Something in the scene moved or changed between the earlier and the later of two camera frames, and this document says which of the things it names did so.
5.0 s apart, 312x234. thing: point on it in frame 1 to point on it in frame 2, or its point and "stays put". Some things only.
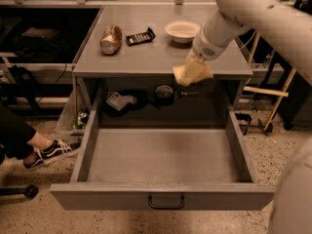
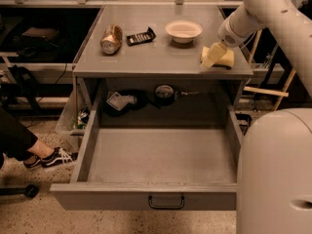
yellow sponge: x=193 y=70 to x=227 y=59
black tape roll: x=164 y=95 stays put
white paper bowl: x=182 y=31 stays put
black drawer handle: x=165 y=207 stays put
